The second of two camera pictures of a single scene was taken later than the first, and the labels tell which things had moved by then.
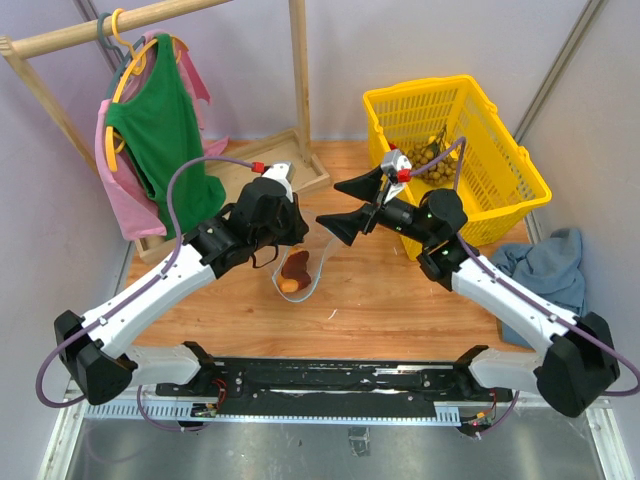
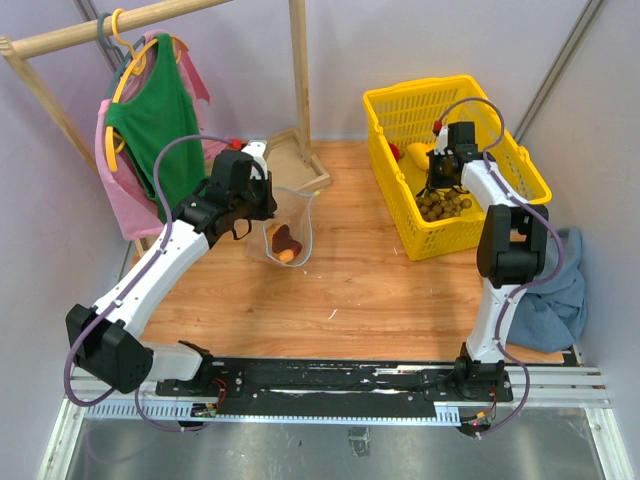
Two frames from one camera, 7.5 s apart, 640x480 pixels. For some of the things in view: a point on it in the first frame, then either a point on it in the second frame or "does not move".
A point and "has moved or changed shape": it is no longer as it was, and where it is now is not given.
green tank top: x=159 y=130 does not move
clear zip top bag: x=298 y=273 has moved or changed shape
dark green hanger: x=125 y=57 does not move
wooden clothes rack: x=284 y=153 does not move
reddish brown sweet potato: x=294 y=273 has moved or changed shape
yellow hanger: x=137 y=65 does not move
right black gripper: x=347 y=224 to x=433 y=181
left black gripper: x=298 y=228 to x=267 y=209
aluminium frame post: x=560 y=69 does not move
